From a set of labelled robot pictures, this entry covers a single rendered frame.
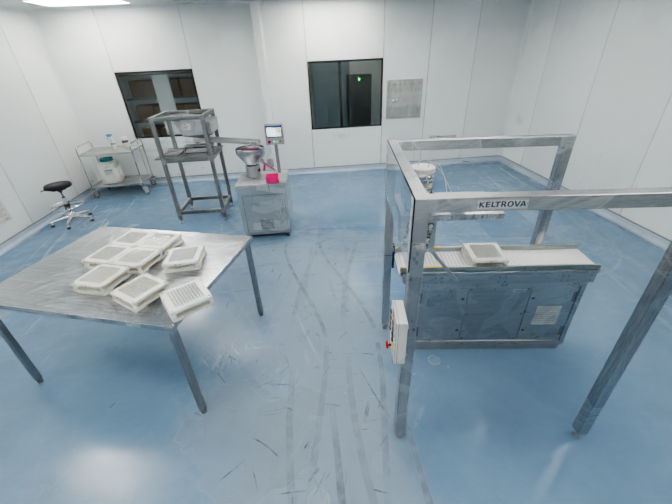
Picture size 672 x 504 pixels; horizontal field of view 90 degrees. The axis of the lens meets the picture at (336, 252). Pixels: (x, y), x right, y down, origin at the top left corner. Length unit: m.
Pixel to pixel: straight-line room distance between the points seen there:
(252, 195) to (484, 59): 5.16
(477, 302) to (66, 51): 7.36
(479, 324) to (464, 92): 5.49
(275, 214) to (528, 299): 3.02
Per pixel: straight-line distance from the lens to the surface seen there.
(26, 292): 3.04
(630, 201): 1.70
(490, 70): 7.73
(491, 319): 2.85
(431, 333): 2.82
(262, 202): 4.39
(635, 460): 2.89
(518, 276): 2.60
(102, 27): 7.60
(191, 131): 5.16
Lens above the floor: 2.11
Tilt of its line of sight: 31 degrees down
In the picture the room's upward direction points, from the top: 3 degrees counter-clockwise
